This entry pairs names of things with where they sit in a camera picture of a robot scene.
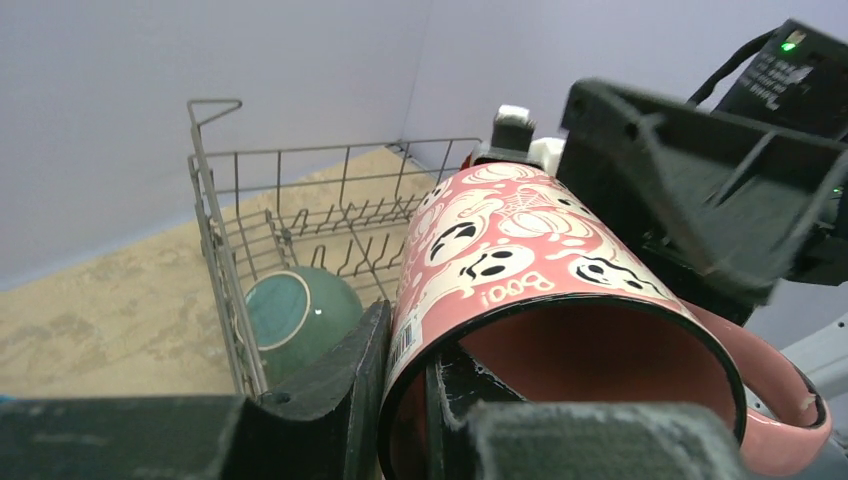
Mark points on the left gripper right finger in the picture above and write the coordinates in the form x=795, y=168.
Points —
x=479, y=428

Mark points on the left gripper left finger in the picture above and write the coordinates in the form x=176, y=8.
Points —
x=321, y=423

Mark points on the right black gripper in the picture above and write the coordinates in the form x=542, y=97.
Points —
x=721, y=208

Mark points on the white scalloped teal bowl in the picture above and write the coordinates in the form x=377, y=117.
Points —
x=297, y=315

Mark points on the pink ghost mug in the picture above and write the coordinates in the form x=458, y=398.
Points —
x=505, y=261

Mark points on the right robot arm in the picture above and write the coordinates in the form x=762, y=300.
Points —
x=792, y=77

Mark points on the grey wire dish rack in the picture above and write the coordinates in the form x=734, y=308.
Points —
x=343, y=208

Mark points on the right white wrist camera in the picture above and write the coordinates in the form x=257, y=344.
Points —
x=512, y=140

